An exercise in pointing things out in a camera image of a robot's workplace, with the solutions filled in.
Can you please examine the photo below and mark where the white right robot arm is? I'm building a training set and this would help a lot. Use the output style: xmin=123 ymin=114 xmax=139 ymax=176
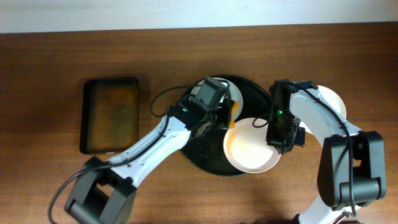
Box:
xmin=266 ymin=80 xmax=386 ymax=224

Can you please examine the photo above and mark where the orange and green sponge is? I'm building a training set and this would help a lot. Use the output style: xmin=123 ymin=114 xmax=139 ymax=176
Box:
xmin=229 ymin=100 xmax=239 ymax=129

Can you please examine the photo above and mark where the round black serving tray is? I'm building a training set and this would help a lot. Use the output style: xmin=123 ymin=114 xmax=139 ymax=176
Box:
xmin=182 ymin=75 xmax=271 ymax=177

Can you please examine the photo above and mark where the cream-white plate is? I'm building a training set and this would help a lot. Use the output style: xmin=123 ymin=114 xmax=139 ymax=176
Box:
xmin=299 ymin=85 xmax=347 ymax=135

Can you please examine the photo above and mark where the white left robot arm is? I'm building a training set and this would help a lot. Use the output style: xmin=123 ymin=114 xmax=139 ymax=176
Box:
xmin=64 ymin=77 xmax=234 ymax=223

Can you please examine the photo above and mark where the black rectangular water tray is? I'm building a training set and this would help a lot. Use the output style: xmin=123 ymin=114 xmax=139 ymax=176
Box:
xmin=79 ymin=77 xmax=139 ymax=154

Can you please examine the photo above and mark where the pink-white plate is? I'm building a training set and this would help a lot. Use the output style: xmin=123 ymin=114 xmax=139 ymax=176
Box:
xmin=223 ymin=118 xmax=281 ymax=174

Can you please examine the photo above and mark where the grey-white plate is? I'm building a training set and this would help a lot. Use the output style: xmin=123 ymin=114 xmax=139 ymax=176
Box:
xmin=190 ymin=77 xmax=244 ymax=121

